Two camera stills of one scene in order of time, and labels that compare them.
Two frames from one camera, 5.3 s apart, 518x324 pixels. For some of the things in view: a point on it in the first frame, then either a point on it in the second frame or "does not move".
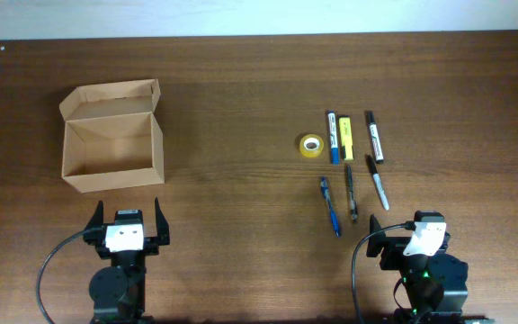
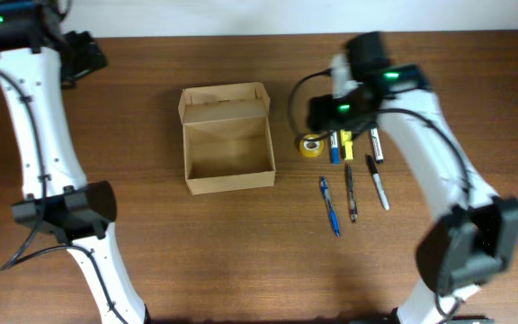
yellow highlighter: x=345 y=136 does not move
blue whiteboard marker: x=333 y=137 does not move
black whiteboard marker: x=376 y=142 does not move
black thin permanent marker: x=379 y=182 does not move
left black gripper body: x=94 y=240 → x=82 y=57
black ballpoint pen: x=352 y=202 does not move
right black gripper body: x=394 y=258 → x=343 y=112
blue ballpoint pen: x=325 y=186 does not move
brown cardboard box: x=111 y=138 → x=227 y=138
